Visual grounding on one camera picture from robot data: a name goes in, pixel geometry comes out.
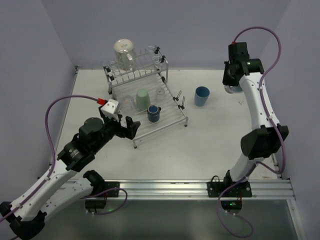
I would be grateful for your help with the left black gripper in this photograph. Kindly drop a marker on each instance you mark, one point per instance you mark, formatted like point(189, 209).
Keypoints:
point(122, 130)

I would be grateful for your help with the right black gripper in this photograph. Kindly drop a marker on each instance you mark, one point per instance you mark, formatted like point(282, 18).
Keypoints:
point(227, 78)

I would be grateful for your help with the light blue cup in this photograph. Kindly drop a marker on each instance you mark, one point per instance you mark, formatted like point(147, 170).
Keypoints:
point(201, 95)

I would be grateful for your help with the white ceramic mug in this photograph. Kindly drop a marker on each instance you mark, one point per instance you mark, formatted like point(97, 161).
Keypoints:
point(233, 89)

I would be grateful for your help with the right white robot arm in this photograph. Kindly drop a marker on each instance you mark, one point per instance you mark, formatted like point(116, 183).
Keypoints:
point(267, 134)

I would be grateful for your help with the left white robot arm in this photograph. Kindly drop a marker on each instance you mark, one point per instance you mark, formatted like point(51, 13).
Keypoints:
point(27, 215)

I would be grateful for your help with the clear faceted glass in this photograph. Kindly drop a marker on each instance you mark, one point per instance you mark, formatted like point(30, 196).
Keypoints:
point(127, 104)

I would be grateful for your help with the green cup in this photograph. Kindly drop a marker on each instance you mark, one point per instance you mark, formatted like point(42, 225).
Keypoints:
point(142, 99)

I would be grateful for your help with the dark blue ceramic mug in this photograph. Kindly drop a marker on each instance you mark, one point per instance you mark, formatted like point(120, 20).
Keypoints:
point(153, 113)

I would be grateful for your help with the small clear glass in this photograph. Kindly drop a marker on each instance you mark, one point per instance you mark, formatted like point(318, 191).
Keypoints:
point(160, 94)

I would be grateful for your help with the large glass mug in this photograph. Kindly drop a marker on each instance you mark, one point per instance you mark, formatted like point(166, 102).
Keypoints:
point(125, 54)

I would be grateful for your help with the left black controller box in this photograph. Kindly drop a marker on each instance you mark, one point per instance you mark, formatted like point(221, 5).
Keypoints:
point(92, 205)

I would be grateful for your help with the black controller box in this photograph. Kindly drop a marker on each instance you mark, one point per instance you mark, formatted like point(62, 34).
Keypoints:
point(92, 205)
point(232, 205)

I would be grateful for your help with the right black controller box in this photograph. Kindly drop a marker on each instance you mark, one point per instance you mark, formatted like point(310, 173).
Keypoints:
point(232, 205)

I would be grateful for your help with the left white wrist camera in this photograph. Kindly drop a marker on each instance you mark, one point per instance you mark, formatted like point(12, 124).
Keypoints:
point(113, 108)

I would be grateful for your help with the silver wire dish rack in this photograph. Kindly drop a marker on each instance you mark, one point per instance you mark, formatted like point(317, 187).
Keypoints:
point(151, 73)

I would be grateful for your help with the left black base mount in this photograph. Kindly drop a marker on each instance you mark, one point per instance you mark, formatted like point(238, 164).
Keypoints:
point(106, 189)

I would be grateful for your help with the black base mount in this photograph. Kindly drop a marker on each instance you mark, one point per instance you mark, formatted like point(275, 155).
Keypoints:
point(106, 189)
point(216, 186)

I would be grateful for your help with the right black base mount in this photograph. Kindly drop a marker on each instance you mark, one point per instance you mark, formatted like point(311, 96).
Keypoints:
point(216, 186)

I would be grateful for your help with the aluminium mounting rail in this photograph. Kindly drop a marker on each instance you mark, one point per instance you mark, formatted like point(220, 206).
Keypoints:
point(272, 189)

